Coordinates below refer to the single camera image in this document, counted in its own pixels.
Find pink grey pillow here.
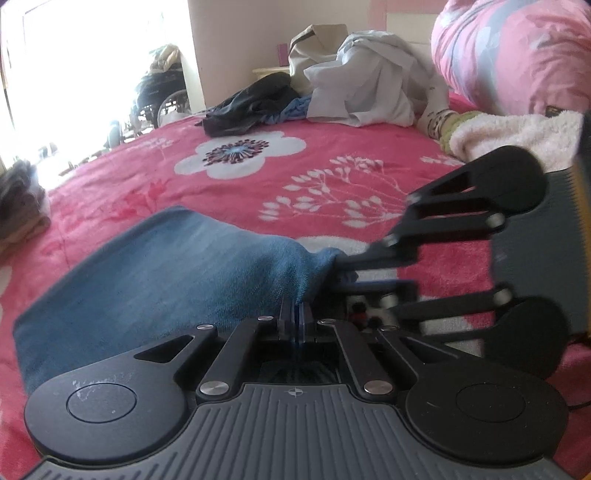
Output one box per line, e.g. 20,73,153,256
431,1,590,115

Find cream nightstand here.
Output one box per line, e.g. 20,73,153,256
252,67,290,81

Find dark blue clothes pile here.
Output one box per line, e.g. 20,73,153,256
197,72,311,138

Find black wheelchair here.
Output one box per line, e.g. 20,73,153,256
129,44,190,135

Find blue denim jeans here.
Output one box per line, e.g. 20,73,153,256
13,207,342,393

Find pink floral fleece blanket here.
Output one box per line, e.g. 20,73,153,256
0,91,591,480

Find white fleece robe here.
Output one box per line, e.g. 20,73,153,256
304,30,450,133

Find folded beige grey clothes stack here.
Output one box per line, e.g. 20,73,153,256
1,160,51,257

